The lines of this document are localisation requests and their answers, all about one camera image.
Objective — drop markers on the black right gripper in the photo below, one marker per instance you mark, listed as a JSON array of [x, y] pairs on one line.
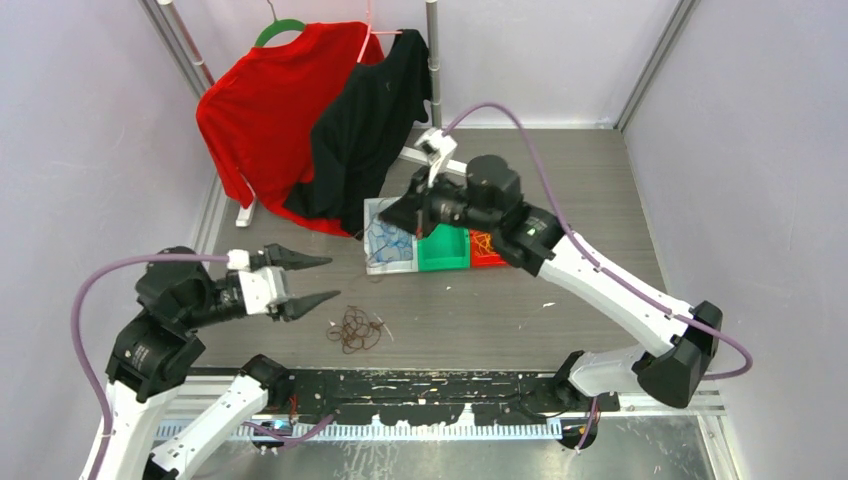
[[403, 213]]

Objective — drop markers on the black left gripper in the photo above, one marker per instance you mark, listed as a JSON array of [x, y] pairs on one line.
[[291, 259]]

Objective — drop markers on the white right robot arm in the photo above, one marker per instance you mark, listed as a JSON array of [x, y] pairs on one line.
[[674, 341]]

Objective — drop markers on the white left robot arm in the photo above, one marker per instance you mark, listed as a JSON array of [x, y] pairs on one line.
[[153, 354]]

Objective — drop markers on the white plastic bin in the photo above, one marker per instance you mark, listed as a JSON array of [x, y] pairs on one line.
[[388, 249]]

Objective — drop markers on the green plastic bin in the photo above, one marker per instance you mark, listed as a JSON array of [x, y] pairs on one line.
[[446, 248]]

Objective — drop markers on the white clothes rack stand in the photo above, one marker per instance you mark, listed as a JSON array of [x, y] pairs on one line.
[[245, 214]]

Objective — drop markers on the red plastic bin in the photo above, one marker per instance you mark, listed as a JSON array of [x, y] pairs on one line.
[[483, 254]]

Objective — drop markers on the black shirt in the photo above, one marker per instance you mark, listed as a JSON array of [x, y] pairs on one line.
[[361, 134]]

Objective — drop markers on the red shirt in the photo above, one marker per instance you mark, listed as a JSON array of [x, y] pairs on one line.
[[257, 118]]

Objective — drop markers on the pink clothes hanger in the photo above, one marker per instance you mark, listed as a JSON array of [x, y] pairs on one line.
[[370, 32]]

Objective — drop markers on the green clothes hanger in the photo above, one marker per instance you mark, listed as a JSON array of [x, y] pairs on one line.
[[277, 27]]

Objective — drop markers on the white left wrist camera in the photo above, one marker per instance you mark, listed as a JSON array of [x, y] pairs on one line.
[[264, 284]]

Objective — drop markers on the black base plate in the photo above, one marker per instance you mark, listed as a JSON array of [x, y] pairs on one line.
[[417, 398]]

